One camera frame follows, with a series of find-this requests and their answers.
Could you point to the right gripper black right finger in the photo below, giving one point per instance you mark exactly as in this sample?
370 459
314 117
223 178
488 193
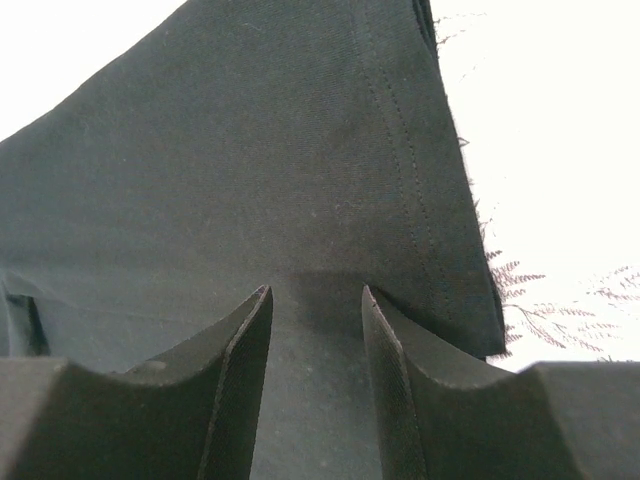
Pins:
443 414

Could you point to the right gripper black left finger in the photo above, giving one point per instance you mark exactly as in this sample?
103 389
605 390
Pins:
188 413

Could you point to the black t-shirt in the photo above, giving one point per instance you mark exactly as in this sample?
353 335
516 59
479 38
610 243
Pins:
304 145

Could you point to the floral patterned table cover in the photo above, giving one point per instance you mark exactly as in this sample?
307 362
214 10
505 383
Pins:
544 96

